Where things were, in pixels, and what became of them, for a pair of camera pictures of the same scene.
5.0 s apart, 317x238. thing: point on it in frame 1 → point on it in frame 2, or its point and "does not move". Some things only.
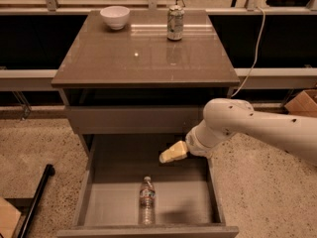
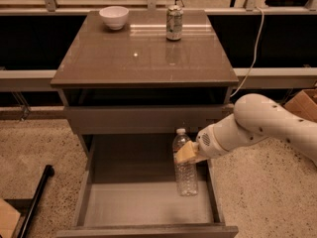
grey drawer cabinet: (133, 81) does not move
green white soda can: (174, 22) does not move
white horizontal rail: (250, 78) does not move
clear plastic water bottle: (147, 202) → (186, 172)
